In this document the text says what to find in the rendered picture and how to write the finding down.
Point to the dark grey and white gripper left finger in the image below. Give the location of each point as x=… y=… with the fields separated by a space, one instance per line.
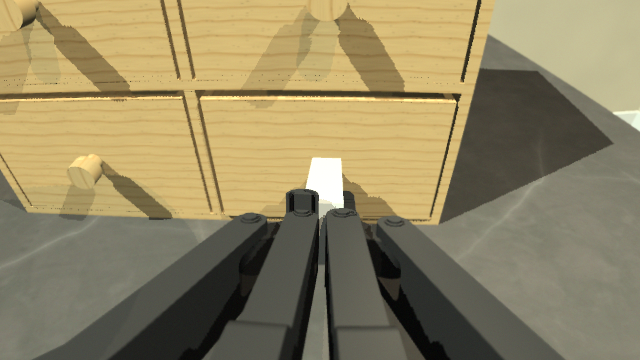
x=182 y=312

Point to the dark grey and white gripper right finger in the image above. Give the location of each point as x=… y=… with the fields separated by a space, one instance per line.
x=446 y=312

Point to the tan wooden chest of drawers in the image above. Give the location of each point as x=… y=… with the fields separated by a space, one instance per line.
x=194 y=90

